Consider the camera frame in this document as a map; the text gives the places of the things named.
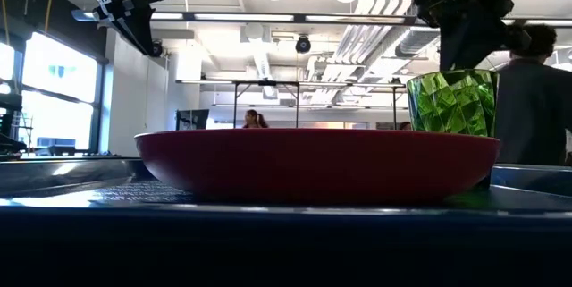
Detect red plate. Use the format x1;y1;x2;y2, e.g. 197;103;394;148
133;127;502;204

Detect blue plastic tray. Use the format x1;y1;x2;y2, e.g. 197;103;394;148
0;156;572;287

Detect black computer monitor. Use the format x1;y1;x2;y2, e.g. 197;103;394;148
174;108;211;131

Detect silver ventilation duct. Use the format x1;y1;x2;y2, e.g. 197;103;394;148
394;0;442;59

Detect black metal station frame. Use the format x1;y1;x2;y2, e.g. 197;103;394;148
391;82;408;131
231;80;301;130

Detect black overhead frame beam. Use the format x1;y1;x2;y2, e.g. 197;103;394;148
149;11;430;27

